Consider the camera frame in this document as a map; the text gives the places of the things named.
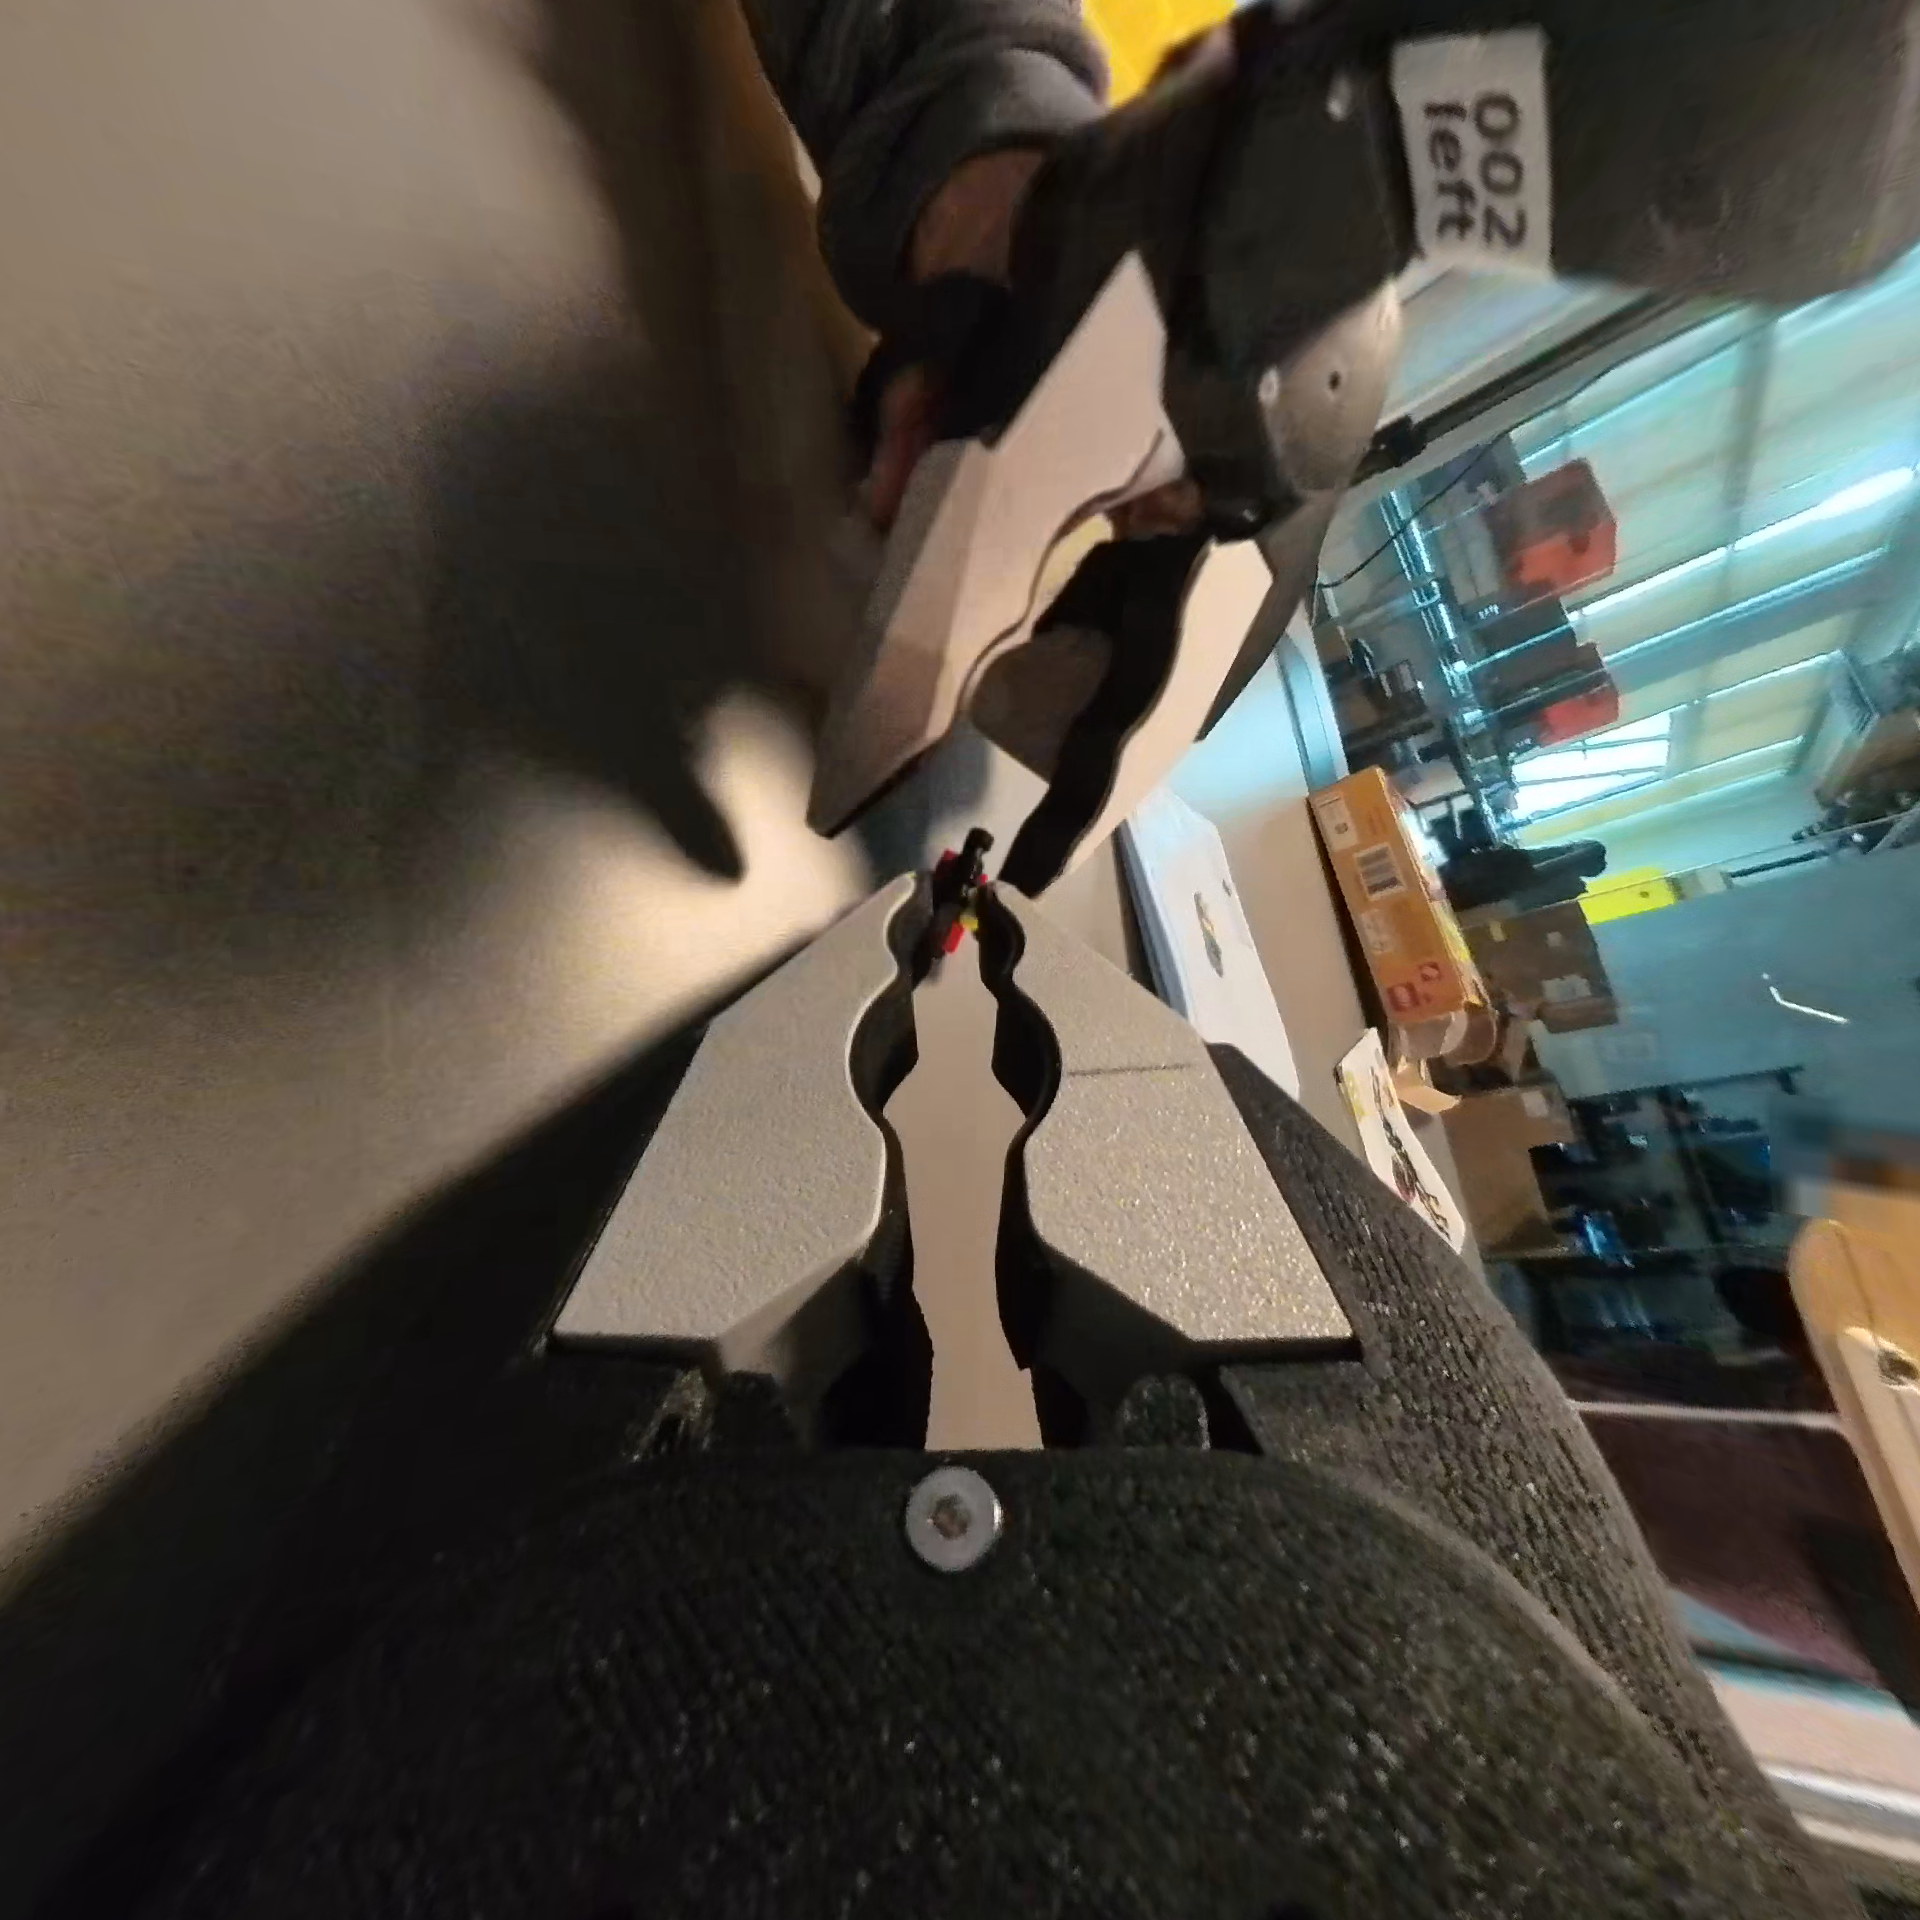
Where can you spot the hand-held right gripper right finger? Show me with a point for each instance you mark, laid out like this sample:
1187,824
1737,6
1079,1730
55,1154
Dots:
1187,1201

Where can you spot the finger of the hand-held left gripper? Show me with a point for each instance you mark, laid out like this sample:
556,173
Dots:
975,571
1202,660

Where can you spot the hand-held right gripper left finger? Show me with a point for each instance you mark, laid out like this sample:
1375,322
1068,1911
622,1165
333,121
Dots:
722,1186

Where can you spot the black lego plate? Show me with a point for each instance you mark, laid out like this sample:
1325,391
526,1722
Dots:
960,887

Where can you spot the person's left forearm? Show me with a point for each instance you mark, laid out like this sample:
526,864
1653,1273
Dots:
901,89

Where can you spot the person's left hand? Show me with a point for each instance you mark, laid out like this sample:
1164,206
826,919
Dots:
969,214

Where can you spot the yellow plastic bin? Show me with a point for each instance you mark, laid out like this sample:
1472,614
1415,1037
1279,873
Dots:
1153,36

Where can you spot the small white yellow leaflet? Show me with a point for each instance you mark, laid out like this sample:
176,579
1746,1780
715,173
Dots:
1396,1128

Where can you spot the white instruction booklet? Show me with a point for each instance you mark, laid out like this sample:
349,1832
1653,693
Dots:
1202,931

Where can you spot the orange cardboard box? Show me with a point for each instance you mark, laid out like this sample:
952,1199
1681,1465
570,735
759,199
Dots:
1396,901

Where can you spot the orange storage crate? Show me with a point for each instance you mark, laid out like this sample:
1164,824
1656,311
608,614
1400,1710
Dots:
1563,527
1575,698

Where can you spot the brown cardboard box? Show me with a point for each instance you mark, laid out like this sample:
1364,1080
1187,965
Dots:
1544,971

